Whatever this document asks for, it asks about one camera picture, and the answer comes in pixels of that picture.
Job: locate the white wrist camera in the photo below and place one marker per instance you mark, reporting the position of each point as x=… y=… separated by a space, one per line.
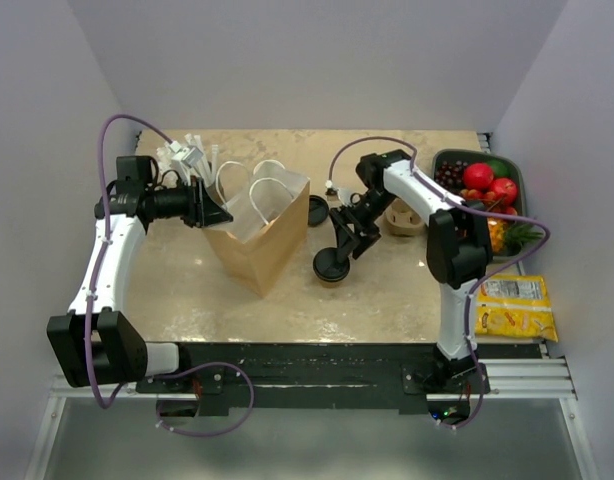
x=187 y=156
x=345 y=196

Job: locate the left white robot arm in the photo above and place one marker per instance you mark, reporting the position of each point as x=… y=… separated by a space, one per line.
x=94 y=339

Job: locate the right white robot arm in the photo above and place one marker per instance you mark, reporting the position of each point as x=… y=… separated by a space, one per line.
x=458 y=245

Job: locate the green lime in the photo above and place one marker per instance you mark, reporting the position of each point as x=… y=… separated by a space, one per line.
x=499 y=168

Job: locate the brown paper bag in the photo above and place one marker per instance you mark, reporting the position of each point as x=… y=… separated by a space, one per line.
x=270 y=223

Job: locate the black plastic cup lid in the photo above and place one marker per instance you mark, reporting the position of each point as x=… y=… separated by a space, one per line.
x=331 y=262

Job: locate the red apple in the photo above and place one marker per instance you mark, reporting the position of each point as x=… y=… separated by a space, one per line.
x=503 y=189
x=478 y=176

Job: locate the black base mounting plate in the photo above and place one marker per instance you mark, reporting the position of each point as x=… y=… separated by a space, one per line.
x=359 y=376

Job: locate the yellow snack packet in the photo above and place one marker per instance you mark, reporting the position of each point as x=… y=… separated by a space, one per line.
x=515 y=307

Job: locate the dark red grapes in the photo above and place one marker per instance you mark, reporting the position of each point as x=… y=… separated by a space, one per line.
x=450 y=176

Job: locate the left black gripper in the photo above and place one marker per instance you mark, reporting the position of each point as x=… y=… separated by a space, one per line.
x=203 y=208

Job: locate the red yellow cherries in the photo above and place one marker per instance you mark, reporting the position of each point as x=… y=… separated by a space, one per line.
x=493 y=202

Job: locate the cardboard cup carrier tray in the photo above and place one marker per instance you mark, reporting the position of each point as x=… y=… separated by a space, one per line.
x=402 y=221

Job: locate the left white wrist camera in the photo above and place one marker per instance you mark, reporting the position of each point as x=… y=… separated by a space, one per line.
x=187 y=156

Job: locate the grey fruit tray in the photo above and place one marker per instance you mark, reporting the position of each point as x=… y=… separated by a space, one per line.
x=471 y=157

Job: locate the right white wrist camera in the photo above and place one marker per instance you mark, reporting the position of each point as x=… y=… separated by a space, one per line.
x=345 y=196

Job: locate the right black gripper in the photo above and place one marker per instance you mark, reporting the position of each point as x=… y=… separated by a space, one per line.
x=363 y=236

